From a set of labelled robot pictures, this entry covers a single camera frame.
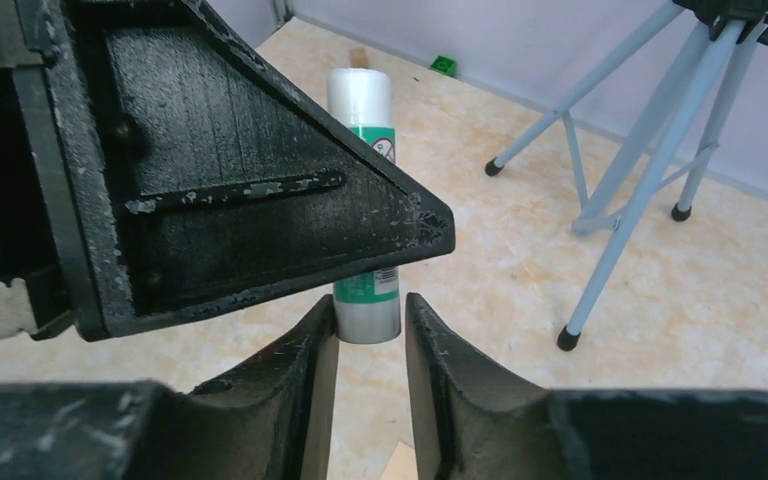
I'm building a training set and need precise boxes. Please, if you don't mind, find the grey tripod stand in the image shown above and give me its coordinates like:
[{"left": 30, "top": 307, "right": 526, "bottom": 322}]
[{"left": 484, "top": 1, "right": 768, "bottom": 352}]

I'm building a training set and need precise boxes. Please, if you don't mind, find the green white glue stick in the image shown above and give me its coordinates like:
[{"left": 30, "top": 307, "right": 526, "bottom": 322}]
[{"left": 327, "top": 68, "right": 401, "bottom": 345}]

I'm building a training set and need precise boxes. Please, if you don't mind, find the small green cube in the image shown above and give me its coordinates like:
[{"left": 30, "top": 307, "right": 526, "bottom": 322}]
[{"left": 429, "top": 55, "right": 458, "bottom": 78}]

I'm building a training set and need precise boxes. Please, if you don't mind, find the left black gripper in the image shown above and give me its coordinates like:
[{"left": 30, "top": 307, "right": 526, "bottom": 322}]
[{"left": 0, "top": 1, "right": 80, "bottom": 340}]

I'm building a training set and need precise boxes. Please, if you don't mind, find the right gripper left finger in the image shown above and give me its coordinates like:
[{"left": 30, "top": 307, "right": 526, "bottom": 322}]
[{"left": 190, "top": 294, "right": 339, "bottom": 479}]

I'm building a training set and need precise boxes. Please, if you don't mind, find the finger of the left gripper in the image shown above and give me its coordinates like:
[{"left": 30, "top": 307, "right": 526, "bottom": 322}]
[{"left": 49, "top": 1, "right": 455, "bottom": 341}]

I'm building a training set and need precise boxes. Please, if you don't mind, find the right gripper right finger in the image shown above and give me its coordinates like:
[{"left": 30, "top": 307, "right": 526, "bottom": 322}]
[{"left": 405, "top": 293, "right": 557, "bottom": 479}]

